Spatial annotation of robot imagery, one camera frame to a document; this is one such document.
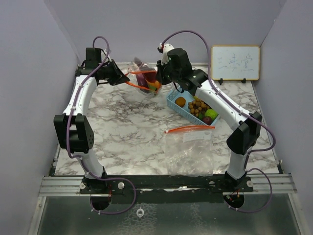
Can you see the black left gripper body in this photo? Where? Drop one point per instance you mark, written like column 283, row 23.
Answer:
column 106, row 72

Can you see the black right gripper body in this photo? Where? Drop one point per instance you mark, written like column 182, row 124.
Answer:
column 167, row 75

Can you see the purple eggplant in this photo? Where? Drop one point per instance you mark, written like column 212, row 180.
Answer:
column 140, row 79

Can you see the clear zip bag orange zipper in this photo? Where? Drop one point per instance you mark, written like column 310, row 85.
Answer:
column 138, row 65

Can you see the red and orange meat slab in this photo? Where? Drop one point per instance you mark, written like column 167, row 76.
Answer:
column 151, row 76

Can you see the green leafy vegetable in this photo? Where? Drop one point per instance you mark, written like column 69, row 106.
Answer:
column 152, row 86

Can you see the brown kiwi fruit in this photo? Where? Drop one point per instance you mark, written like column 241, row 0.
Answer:
column 180, row 101

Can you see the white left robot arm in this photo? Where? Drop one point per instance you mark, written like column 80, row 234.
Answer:
column 74, row 132

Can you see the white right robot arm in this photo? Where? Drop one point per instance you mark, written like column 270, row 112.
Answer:
column 244, row 124

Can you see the light blue perforated plastic basket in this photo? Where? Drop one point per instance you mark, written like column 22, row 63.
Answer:
column 184, row 112

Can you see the green wrinkled ball fruit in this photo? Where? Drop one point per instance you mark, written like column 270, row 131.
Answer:
column 211, row 113

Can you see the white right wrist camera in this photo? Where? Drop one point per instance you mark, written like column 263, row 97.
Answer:
column 164, row 49

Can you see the small whiteboard wooden frame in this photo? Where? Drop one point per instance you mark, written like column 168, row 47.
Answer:
column 235, row 63

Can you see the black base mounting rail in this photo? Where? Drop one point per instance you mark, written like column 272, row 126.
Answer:
column 163, row 189

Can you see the aluminium extrusion frame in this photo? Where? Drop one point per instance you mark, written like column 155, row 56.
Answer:
column 69, row 186

